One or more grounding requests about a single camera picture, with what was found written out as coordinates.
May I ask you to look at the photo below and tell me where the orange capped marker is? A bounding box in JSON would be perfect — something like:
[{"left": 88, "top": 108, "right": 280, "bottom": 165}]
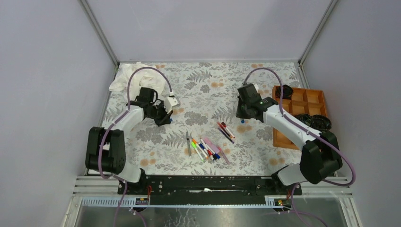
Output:
[{"left": 192, "top": 139, "right": 209, "bottom": 159}]

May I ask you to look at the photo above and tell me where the pink highlighter pen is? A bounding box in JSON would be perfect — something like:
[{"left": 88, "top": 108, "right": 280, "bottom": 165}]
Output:
[{"left": 202, "top": 137, "right": 220, "bottom": 154}]

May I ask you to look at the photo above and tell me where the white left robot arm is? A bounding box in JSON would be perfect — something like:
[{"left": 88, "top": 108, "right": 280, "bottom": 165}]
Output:
[{"left": 85, "top": 87, "right": 180, "bottom": 194}]

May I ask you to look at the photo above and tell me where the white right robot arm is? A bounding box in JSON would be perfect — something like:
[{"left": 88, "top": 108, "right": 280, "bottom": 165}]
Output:
[{"left": 236, "top": 84, "right": 343, "bottom": 195}]

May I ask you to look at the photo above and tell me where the grey pen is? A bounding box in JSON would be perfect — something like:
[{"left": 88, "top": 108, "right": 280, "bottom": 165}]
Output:
[{"left": 186, "top": 131, "right": 192, "bottom": 157}]

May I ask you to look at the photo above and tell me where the orange thin pen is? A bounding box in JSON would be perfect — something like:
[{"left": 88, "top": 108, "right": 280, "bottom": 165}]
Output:
[{"left": 217, "top": 122, "right": 233, "bottom": 139}]

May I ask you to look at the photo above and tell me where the dark blue pen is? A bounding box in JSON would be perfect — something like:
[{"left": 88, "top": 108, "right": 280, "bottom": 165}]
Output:
[{"left": 218, "top": 128, "right": 235, "bottom": 144}]

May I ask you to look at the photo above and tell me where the pink thin pen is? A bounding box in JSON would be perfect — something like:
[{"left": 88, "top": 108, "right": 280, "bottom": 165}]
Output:
[{"left": 218, "top": 146, "right": 230, "bottom": 165}]

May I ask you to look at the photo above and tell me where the green capped marker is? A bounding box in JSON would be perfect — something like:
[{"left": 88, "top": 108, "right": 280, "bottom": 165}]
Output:
[{"left": 191, "top": 141, "right": 205, "bottom": 162}]

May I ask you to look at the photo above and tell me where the white crumpled cloth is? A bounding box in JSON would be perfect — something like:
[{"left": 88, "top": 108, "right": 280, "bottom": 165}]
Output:
[{"left": 109, "top": 62, "right": 166, "bottom": 99}]

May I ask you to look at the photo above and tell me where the floral table mat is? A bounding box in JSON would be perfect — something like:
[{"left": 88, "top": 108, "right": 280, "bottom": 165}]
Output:
[{"left": 126, "top": 62, "right": 302, "bottom": 176}]

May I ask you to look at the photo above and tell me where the wooden compartment tray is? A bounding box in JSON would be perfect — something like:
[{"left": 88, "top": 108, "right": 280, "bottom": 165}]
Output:
[{"left": 273, "top": 87, "right": 328, "bottom": 150}]

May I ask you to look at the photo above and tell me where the red capped marker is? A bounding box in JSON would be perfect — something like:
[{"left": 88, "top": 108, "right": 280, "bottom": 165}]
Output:
[{"left": 200, "top": 138, "right": 214, "bottom": 161}]

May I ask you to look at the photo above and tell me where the blue capped marker lower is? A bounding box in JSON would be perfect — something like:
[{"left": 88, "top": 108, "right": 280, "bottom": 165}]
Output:
[{"left": 207, "top": 146, "right": 220, "bottom": 159}]

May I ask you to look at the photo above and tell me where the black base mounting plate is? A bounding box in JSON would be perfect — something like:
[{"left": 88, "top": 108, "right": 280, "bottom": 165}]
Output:
[{"left": 117, "top": 175, "right": 302, "bottom": 205}]

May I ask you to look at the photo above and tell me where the black coiled cable top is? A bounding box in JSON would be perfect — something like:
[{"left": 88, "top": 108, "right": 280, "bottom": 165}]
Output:
[{"left": 275, "top": 84, "right": 295, "bottom": 100}]

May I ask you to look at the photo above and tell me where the black coiled cable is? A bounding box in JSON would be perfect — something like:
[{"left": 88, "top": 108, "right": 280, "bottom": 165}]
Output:
[
  {"left": 311, "top": 114, "right": 333, "bottom": 131},
  {"left": 296, "top": 113, "right": 313, "bottom": 127},
  {"left": 275, "top": 84, "right": 295, "bottom": 100}
]

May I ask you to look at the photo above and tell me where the black coiled cable middle left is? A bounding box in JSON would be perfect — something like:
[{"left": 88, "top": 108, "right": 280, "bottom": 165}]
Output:
[{"left": 296, "top": 113, "right": 313, "bottom": 127}]

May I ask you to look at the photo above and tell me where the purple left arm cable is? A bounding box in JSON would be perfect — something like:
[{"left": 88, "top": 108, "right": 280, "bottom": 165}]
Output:
[{"left": 97, "top": 66, "right": 175, "bottom": 227}]

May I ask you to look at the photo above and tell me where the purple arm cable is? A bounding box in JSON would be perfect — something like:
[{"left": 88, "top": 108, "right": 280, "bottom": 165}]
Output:
[
  {"left": 97, "top": 66, "right": 175, "bottom": 227},
  {"left": 243, "top": 67, "right": 357, "bottom": 227}
]

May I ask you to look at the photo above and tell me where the black coiled cable middle right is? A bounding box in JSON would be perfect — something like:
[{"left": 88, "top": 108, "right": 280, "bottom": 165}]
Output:
[{"left": 311, "top": 114, "right": 333, "bottom": 131}]

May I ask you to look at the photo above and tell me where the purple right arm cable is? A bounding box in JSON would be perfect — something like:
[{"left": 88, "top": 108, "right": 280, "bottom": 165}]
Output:
[{"left": 243, "top": 67, "right": 357, "bottom": 227}]

